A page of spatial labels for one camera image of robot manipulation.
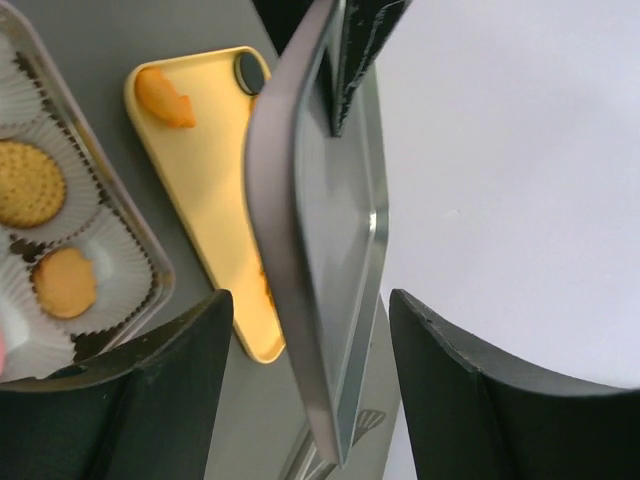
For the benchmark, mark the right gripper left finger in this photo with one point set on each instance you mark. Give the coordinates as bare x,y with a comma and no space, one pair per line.
144,410

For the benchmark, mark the yellow cookie tray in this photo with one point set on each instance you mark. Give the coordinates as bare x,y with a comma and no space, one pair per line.
202,171

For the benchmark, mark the orange fish cookie left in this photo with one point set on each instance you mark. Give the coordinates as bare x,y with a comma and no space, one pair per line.
157,94

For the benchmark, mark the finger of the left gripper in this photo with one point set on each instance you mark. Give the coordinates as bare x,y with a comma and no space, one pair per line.
357,34

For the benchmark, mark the pink cookie tin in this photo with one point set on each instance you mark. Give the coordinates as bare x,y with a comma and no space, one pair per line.
38,62

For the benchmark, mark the tan dotted round cookie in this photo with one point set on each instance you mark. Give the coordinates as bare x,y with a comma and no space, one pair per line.
33,187

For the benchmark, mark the pink cookie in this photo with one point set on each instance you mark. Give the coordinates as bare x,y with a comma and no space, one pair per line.
3,352

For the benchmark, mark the silver tin lid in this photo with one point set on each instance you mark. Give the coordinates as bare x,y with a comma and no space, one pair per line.
317,226

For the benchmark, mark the black sandwich cookie top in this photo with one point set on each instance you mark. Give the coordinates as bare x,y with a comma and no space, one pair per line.
250,73

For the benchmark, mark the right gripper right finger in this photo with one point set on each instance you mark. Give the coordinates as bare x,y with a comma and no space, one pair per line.
475,411

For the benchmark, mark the orange leaf cookie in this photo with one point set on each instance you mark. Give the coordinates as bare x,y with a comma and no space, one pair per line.
65,284

